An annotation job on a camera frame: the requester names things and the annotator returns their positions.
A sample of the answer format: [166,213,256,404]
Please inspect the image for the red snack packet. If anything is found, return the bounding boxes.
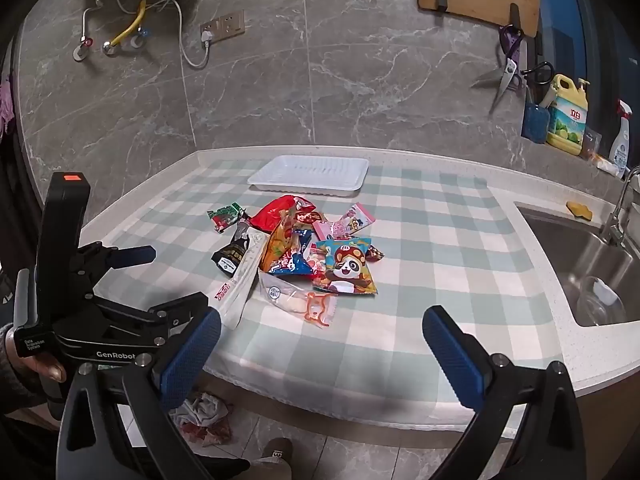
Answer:
[250,194,316,233]

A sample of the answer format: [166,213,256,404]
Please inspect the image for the green white checked tablecloth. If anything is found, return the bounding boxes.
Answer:
[80,157,546,433]

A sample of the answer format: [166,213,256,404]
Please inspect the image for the glass bowl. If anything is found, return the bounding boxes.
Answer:
[575,276,628,323]

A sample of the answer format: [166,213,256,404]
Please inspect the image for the white power cable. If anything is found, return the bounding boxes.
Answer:
[164,0,211,68]

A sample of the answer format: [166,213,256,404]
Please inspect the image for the small clear bag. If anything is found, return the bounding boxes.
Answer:
[582,127,601,161]

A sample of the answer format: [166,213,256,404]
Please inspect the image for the white tube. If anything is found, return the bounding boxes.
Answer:
[592,152,627,177]

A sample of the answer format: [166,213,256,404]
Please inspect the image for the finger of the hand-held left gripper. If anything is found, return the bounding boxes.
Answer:
[92,291,210,347]
[77,241,157,281]

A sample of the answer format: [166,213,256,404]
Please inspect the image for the clear packet with orange ring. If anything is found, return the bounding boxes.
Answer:
[257,270,337,330]

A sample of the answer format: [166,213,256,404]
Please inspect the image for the person's shoe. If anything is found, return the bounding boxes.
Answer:
[260,437,296,480]

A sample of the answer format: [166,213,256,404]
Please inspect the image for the purple cloth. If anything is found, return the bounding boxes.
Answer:
[0,75,16,136]

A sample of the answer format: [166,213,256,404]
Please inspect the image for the blue cup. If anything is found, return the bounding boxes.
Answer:
[521,102,551,143]

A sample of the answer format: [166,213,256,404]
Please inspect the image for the person's left hand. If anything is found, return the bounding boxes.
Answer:
[25,354,68,385]

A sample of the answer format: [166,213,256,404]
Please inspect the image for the yellow gas hose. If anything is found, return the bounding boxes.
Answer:
[111,0,149,50]

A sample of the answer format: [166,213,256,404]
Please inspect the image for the pink snack packet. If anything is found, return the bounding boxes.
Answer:
[312,202,376,241]

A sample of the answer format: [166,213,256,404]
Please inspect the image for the white plastic tray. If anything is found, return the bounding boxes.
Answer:
[246,155,371,195]

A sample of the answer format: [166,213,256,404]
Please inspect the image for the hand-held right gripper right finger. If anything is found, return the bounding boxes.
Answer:
[422,305,587,480]

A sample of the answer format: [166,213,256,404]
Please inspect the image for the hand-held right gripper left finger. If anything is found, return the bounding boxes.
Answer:
[55,306,223,480]

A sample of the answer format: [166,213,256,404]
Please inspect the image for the blue snack packet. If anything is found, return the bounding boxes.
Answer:
[267,230,316,276]

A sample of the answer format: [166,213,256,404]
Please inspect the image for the steel faucet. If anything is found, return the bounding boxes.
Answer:
[600,165,640,248]

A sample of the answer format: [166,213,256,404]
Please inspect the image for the crumpled rag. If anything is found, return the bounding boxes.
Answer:
[170,392,233,446]

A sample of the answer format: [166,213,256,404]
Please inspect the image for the orange snack packet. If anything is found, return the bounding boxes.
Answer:
[260,210,306,271]

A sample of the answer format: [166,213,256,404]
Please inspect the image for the long white snack packet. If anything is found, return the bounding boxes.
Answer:
[216,230,273,330]

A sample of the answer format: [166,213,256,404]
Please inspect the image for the purple handled kitchen scissors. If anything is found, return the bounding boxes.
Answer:
[470,25,527,116]

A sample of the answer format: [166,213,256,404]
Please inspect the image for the white spray bottle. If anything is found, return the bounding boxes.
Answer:
[608,100,633,173]

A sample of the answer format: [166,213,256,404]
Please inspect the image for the braided metal hose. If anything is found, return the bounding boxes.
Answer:
[72,0,107,62]

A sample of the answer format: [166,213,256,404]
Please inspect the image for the black snack packet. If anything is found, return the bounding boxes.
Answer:
[211,222,256,278]

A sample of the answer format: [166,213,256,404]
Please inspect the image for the black handled kitchen tool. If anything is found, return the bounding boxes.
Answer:
[520,61,556,106]

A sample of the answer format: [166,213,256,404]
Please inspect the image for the green snack packet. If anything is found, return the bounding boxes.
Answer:
[207,201,249,233]

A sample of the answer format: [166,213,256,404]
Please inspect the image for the yellow dish soap bottle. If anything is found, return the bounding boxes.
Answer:
[546,74,590,156]

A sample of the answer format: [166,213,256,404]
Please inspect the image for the blue panda print packet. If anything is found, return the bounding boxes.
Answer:
[312,237,379,296]

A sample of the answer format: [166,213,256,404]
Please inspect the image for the gold wall socket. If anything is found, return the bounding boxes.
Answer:
[200,8,246,43]

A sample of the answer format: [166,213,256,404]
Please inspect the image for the steel sink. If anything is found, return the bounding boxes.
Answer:
[515,202,640,328]

